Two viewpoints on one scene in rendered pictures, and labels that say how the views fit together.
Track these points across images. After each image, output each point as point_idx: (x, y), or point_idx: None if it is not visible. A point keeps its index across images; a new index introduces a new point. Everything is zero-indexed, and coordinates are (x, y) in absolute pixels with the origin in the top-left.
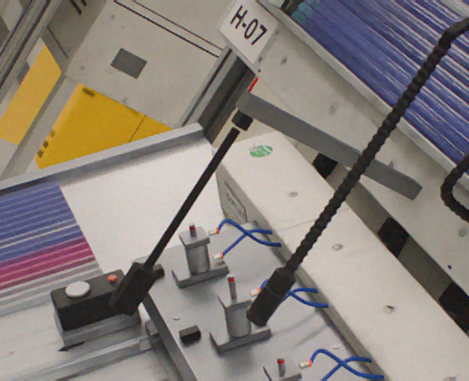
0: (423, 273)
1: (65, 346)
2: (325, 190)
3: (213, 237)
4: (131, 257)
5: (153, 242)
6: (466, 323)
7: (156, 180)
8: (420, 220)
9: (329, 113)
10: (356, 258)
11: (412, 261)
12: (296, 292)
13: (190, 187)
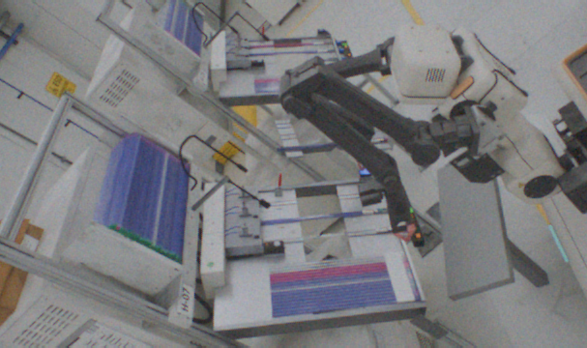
0: None
1: (284, 247)
2: (203, 243)
3: (237, 245)
4: (258, 275)
5: (250, 278)
6: None
7: (239, 308)
8: None
9: (190, 244)
10: (211, 218)
11: None
12: (227, 221)
13: (230, 300)
